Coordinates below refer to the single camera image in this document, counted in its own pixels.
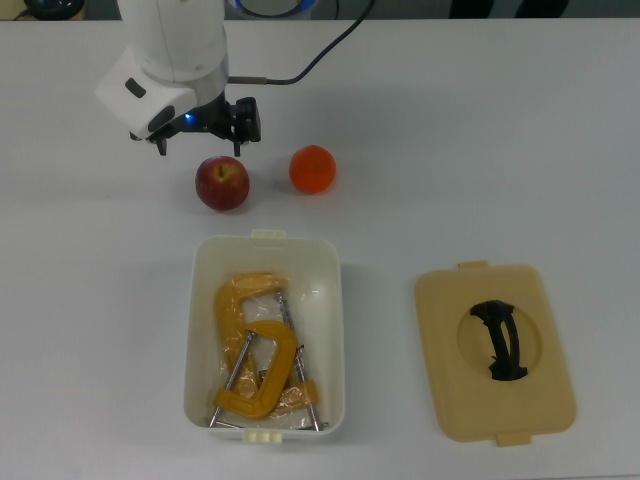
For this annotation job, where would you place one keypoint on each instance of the beige container lid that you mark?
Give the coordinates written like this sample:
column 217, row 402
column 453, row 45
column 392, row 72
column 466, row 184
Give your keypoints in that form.
column 440, row 350

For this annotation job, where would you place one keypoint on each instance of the black background object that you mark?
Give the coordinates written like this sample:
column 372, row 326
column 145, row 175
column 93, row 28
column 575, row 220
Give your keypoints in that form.
column 52, row 7

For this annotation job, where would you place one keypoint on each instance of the large orange C-clamp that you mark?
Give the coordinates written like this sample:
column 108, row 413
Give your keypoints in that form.
column 227, row 310

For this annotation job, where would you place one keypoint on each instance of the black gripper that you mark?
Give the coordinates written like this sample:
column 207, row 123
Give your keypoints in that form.
column 212, row 116

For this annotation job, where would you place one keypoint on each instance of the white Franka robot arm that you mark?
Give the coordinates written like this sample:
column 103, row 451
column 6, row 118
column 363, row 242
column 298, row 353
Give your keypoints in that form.
column 172, row 40

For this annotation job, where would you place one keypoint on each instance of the red apple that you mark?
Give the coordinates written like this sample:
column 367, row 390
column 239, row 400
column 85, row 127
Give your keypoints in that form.
column 222, row 184

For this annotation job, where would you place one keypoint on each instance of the white plastic container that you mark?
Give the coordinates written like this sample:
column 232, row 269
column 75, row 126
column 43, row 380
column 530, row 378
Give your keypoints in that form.
column 330, row 310

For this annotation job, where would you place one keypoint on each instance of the small orange C-clamp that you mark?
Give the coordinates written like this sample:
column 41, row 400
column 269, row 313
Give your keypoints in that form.
column 275, row 360

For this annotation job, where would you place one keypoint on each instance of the orange fruit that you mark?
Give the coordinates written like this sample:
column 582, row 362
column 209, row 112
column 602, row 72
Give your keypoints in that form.
column 312, row 169

